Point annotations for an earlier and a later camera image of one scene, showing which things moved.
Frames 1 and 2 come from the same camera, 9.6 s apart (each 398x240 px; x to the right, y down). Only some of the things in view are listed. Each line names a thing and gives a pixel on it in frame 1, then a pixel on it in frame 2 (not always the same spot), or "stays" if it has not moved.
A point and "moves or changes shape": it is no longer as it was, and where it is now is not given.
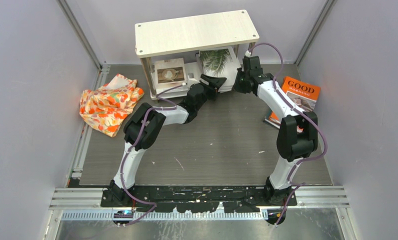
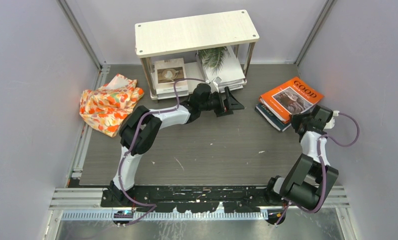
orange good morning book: x=303 y=94 moves or changes shape
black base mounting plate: x=170 y=199 stays
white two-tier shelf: x=208 y=31 stays
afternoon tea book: x=169 y=73 stays
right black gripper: x=239 y=72 → x=295 y=118
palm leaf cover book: x=221 y=62 stays
